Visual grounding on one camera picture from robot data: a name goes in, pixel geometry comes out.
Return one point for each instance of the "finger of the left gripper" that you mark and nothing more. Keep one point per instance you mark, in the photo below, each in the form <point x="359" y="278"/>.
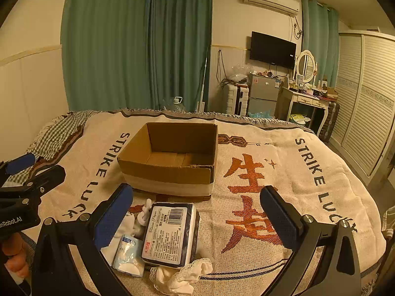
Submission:
<point x="16" y="165"/>
<point x="34" y="188"/>

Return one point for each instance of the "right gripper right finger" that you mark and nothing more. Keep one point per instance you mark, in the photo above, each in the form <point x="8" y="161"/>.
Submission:
<point x="337" y="272"/>

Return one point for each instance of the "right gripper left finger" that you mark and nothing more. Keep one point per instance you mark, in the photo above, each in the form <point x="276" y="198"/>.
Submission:
<point x="54" y="270"/>

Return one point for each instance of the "small cotton pad packet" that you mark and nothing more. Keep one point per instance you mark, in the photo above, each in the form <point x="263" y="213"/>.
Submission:
<point x="128" y="256"/>

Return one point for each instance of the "white and green plush toy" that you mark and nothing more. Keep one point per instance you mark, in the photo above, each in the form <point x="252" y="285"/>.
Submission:
<point x="135" y="222"/>

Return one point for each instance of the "white lace cloth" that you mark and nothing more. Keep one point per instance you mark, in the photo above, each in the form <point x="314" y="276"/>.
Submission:
<point x="169" y="281"/>

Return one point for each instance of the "person's left hand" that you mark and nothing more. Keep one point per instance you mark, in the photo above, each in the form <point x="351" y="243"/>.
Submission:
<point x="14" y="249"/>

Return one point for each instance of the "checkered bed sheet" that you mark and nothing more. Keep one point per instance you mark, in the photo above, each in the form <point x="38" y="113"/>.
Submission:
<point x="53" y="142"/>

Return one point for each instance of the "cream printed blanket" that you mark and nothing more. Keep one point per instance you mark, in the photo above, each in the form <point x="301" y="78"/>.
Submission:
<point x="246" y="252"/>

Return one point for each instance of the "open cardboard box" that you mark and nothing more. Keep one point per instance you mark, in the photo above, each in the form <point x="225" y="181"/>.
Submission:
<point x="172" y="158"/>

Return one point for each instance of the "dark suitcase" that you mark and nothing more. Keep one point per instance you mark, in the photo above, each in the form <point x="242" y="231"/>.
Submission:
<point x="330" y="122"/>

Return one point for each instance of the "white dressing table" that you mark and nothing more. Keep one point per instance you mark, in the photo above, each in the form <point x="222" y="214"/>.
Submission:
<point x="290" y="102"/>

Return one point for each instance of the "silver mini fridge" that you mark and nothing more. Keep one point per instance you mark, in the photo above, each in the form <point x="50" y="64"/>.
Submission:
<point x="263" y="95"/>

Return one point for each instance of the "white louvered wardrobe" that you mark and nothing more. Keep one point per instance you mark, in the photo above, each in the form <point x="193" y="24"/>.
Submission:
<point x="364" y="129"/>

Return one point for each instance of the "white suitcase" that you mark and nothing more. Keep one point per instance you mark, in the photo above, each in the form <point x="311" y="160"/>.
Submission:
<point x="235" y="99"/>

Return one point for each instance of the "oval vanity mirror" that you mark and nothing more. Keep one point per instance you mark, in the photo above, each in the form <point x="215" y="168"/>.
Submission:
<point x="305" y="66"/>

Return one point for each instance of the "green curtain by wardrobe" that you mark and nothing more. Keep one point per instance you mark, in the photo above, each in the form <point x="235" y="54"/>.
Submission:
<point x="321" y="38"/>

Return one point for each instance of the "black wall television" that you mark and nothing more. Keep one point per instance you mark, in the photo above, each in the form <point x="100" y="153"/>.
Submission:
<point x="272" y="50"/>

